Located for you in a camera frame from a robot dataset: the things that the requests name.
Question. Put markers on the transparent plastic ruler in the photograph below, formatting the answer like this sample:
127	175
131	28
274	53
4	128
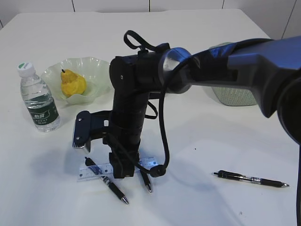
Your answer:
105	169

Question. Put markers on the yellow pear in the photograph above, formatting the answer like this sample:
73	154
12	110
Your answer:
72	83

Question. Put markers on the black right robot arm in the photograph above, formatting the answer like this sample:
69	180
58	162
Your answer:
270	69

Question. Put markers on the black pen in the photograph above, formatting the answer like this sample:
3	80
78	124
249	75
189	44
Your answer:
146	181
110	183
254	180

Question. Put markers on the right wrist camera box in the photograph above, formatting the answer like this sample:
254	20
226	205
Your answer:
88	127

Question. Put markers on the green woven plastic basket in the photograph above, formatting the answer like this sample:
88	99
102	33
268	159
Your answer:
234	96

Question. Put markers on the clear water bottle green label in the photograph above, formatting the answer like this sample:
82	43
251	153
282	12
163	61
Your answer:
38	99

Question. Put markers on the green wavy glass plate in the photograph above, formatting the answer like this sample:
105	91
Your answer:
92	69

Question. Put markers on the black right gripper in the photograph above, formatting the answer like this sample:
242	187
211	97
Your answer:
126	128

